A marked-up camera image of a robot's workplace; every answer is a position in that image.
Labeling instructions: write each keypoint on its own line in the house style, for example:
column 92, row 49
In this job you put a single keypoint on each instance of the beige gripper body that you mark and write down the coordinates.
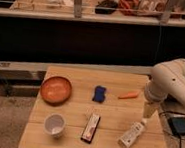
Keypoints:
column 149, row 109

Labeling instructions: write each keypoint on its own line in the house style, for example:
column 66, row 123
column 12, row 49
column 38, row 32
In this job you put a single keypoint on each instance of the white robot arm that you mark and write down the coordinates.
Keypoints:
column 167, row 78

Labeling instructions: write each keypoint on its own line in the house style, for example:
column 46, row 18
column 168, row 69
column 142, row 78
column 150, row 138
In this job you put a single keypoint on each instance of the orange carrot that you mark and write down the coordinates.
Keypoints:
column 129, row 95

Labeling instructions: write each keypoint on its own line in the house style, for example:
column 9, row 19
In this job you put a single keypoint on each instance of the white tube bottle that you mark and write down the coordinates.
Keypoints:
column 130, row 136

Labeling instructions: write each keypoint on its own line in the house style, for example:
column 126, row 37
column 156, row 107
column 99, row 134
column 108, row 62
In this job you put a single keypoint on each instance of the black power adapter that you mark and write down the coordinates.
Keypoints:
column 177, row 125

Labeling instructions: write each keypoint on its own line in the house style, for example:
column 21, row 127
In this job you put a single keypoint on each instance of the blue sponge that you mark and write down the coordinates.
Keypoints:
column 99, row 94

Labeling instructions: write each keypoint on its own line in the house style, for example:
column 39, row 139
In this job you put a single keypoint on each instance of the black candy bar box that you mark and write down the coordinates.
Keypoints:
column 90, row 128

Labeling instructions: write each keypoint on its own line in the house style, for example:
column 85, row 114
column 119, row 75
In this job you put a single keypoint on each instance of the orange wooden bowl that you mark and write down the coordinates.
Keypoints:
column 56, row 90

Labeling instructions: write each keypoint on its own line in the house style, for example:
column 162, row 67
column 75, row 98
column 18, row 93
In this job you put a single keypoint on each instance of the white cup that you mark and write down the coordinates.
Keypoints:
column 54, row 125

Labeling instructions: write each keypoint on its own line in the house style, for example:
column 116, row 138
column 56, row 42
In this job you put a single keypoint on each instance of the orange object on shelf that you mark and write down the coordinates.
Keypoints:
column 128, row 7

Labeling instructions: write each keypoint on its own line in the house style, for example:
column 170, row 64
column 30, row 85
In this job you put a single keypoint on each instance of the black bag on shelf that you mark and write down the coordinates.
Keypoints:
column 106, row 7

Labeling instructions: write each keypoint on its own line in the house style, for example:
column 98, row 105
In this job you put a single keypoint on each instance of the grey metal rail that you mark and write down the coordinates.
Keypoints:
column 36, row 70

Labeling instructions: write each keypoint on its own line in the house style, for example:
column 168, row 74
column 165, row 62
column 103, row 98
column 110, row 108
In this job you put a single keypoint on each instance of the grey metal post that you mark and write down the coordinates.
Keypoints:
column 78, row 8

